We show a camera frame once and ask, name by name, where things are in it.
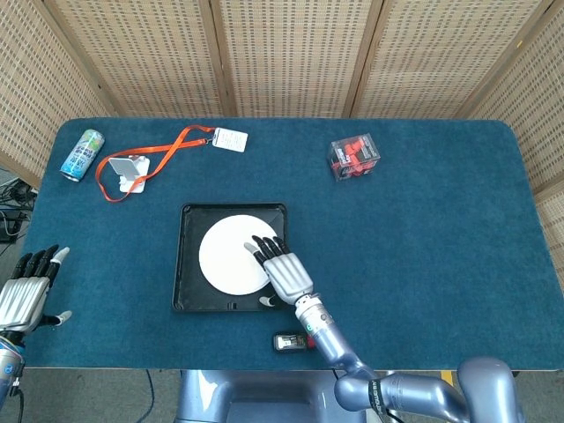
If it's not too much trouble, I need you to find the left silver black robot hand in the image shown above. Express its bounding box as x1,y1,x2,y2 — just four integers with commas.
0,244,73,334

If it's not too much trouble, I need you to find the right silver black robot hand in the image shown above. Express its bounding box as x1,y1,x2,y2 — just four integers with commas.
244,235,315,308

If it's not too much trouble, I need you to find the white round plate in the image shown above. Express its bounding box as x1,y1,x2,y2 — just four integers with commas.
198,215,279,296

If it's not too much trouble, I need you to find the black plastic tray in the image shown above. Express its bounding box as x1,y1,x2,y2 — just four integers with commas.
171,202,290,313

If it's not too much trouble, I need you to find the black bottle with red cap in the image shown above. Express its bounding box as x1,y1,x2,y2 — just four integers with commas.
271,333,316,353

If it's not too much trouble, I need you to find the blue-grey robot torso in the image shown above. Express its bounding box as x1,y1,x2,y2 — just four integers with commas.
175,369,367,423

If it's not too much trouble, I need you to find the clear box with red toy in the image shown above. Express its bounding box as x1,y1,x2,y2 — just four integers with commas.
327,135,382,183

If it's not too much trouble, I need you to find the white ID badge card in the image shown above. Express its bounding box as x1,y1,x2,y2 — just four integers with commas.
211,127,249,153

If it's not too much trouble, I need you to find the blue felt table cover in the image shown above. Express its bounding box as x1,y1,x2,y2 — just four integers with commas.
21,116,557,371

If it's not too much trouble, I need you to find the blue green drink can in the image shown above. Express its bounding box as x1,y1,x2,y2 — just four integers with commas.
59,128,106,182

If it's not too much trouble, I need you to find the white phone stand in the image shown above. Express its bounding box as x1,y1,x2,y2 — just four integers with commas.
108,154,152,194

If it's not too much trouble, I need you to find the woven wooden folding screen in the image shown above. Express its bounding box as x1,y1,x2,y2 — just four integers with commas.
0,0,564,283

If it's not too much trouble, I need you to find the black floor cable bundle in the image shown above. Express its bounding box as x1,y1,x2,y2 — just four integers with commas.
0,175,39,244

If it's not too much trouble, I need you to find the blue floor cable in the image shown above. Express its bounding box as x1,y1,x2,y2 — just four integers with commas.
145,369,157,423

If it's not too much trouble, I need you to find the orange lanyard strap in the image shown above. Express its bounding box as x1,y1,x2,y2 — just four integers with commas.
94,124,217,204

